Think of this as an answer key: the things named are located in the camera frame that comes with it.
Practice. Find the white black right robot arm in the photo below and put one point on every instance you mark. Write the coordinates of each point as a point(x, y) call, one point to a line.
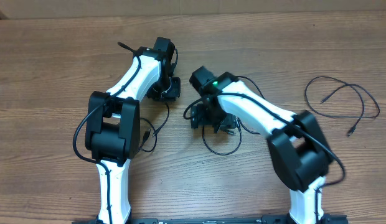
point(299, 151)

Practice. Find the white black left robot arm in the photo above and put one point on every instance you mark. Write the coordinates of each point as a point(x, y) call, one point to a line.
point(113, 123)

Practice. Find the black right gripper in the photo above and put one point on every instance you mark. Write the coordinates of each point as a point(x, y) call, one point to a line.
point(199, 118)

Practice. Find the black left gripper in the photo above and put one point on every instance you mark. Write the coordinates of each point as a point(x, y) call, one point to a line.
point(172, 95)

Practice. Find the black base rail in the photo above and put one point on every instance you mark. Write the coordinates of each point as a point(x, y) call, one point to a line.
point(266, 219)

